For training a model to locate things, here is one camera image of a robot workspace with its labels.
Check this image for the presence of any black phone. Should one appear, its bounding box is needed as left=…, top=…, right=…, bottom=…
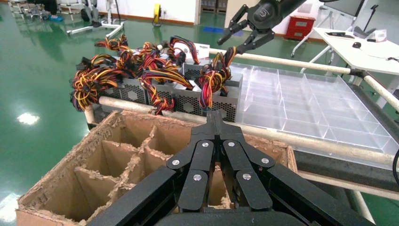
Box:
left=325, top=31, right=355, bottom=40

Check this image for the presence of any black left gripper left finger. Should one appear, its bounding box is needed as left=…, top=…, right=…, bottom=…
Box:
left=167, top=111, right=216, bottom=212

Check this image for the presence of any beige door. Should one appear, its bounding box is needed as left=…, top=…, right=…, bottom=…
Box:
left=224, top=0, right=250, bottom=30

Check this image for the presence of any grey power supply with fan grille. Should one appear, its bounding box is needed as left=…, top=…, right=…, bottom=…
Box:
left=182, top=61, right=213, bottom=80

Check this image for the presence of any thin black desk cable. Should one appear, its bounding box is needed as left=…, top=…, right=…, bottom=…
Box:
left=366, top=53, right=399, bottom=63

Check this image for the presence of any brown cardboard box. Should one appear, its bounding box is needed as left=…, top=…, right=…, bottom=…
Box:
left=16, top=109, right=298, bottom=226

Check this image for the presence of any black cart frame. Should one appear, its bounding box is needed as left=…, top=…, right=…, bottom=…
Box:
left=294, top=149, right=399, bottom=192

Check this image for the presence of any blue floor mat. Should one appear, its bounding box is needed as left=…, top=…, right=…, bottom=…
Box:
left=202, top=26, right=244, bottom=37

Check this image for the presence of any white cart leg tube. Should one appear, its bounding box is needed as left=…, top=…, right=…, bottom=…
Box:
left=84, top=105, right=96, bottom=125
left=352, top=191, right=376, bottom=225

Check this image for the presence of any dark grey desk item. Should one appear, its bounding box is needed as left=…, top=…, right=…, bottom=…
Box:
left=353, top=26, right=373, bottom=40

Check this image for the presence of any black tripod stand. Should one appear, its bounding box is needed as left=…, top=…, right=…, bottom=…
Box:
left=363, top=3, right=379, bottom=32

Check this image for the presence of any red metal cabinet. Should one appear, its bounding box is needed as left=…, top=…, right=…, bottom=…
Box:
left=285, top=16, right=316, bottom=41

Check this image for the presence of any dark glass cabinet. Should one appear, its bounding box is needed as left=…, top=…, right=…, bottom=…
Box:
left=201, top=0, right=228, bottom=14

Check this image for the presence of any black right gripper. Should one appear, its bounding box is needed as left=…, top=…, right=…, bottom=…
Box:
left=217, top=0, right=300, bottom=55

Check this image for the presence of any black tube joint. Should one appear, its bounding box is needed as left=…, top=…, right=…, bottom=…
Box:
left=349, top=68, right=372, bottom=80

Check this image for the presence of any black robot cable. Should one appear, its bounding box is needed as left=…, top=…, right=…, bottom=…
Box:
left=392, top=148, right=399, bottom=186

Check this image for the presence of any white printed carton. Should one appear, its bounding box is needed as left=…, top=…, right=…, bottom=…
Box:
left=173, top=42, right=210, bottom=61

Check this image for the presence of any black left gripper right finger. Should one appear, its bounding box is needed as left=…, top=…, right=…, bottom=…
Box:
left=215, top=111, right=276, bottom=210

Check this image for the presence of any multicolour power supply cable bundle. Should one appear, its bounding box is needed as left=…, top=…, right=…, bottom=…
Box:
left=121, top=42, right=182, bottom=74
left=198, top=47, right=245, bottom=111
left=95, top=33, right=130, bottom=52
left=138, top=79, right=175, bottom=115
left=142, top=69, right=194, bottom=91
left=70, top=53, right=125, bottom=113

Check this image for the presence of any clear plastic desk box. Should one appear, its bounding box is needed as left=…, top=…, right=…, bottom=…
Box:
left=367, top=29, right=388, bottom=43

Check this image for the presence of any long white cart rail tube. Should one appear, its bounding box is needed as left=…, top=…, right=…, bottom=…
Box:
left=84, top=95, right=399, bottom=168

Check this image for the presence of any clear acrylic divided tray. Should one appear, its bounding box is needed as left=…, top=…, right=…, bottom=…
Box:
left=231, top=61, right=399, bottom=157

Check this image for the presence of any black red blue cable bundle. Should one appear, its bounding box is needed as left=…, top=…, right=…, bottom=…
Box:
left=167, top=36, right=201, bottom=65

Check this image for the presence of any white office desk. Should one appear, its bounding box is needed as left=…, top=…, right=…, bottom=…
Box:
left=291, top=27, right=399, bottom=108

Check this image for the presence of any grey metal power supply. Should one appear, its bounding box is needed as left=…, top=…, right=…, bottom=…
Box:
left=204, top=73, right=244, bottom=123
left=99, top=76, right=148, bottom=105
left=146, top=82, right=176, bottom=108
left=174, top=82, right=208, bottom=121

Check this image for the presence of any yellow cable reel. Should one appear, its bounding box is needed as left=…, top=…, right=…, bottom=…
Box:
left=152, top=3, right=162, bottom=25

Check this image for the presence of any white floor stand frame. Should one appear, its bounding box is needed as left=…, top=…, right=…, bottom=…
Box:
left=66, top=0, right=125, bottom=40

